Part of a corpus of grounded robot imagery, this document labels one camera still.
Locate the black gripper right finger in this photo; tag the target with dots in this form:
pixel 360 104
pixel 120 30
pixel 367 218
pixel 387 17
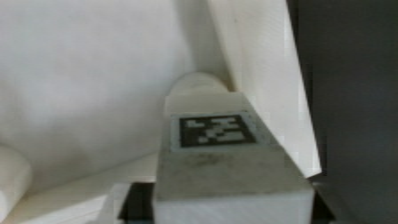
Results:
pixel 330 212

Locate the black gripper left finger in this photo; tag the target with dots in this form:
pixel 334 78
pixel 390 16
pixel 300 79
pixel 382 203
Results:
pixel 136 205

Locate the white table leg with tag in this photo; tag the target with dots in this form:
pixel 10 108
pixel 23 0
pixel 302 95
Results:
pixel 227 179

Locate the white square tabletop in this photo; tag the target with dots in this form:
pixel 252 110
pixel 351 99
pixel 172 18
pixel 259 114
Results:
pixel 92 55

